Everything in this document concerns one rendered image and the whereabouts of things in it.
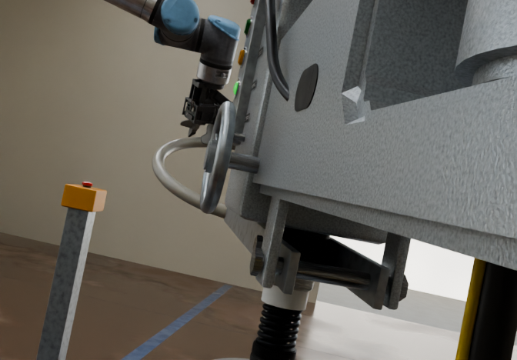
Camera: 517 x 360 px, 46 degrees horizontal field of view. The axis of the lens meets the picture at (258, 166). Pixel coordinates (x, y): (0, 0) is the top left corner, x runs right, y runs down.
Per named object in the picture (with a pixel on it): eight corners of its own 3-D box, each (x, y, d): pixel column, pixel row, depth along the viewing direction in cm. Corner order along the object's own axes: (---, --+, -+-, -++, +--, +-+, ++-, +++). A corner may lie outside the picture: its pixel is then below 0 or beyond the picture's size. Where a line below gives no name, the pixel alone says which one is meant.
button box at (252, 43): (246, 145, 97) (281, -31, 97) (229, 142, 96) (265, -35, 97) (239, 147, 104) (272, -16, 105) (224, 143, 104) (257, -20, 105)
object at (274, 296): (310, 313, 92) (315, 289, 92) (265, 305, 91) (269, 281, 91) (300, 302, 99) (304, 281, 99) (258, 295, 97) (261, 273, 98)
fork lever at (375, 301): (410, 315, 73) (418, 274, 73) (252, 288, 70) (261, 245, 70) (290, 233, 141) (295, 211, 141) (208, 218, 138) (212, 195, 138)
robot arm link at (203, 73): (221, 61, 173) (238, 71, 166) (217, 77, 175) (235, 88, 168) (193, 58, 168) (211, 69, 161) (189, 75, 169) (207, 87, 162)
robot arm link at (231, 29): (205, 11, 166) (241, 20, 168) (196, 56, 170) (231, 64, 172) (206, 17, 157) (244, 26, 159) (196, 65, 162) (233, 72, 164)
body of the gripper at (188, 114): (181, 116, 173) (189, 75, 168) (206, 117, 178) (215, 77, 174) (193, 126, 167) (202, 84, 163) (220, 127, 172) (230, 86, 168)
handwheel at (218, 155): (279, 231, 75) (303, 110, 75) (198, 216, 73) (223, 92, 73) (259, 220, 89) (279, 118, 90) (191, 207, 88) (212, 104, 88)
